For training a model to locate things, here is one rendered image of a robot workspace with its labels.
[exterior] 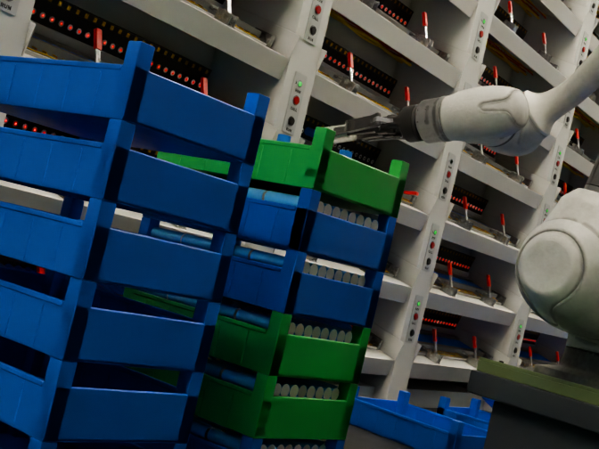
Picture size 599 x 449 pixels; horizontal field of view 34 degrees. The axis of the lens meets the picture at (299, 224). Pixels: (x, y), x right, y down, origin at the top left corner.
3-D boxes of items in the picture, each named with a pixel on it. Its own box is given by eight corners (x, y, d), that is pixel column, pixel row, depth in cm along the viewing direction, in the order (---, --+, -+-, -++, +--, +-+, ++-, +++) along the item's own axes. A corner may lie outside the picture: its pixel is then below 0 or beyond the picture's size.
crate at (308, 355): (359, 384, 136) (372, 329, 137) (267, 375, 121) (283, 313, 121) (209, 336, 155) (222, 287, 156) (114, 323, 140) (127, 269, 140)
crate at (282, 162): (397, 218, 137) (410, 163, 138) (312, 189, 122) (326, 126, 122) (245, 191, 156) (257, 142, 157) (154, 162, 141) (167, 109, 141)
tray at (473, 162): (536, 209, 304) (557, 169, 302) (453, 167, 255) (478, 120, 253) (484, 183, 316) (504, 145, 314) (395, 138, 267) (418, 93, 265)
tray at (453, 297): (510, 326, 302) (530, 287, 301) (421, 306, 253) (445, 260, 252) (458, 296, 314) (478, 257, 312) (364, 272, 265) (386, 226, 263)
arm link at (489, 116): (438, 140, 187) (467, 151, 198) (513, 130, 179) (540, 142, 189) (437, 85, 189) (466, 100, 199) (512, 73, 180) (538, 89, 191)
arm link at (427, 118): (438, 90, 190) (412, 93, 193) (438, 134, 188) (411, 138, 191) (459, 102, 197) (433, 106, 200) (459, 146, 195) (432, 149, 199)
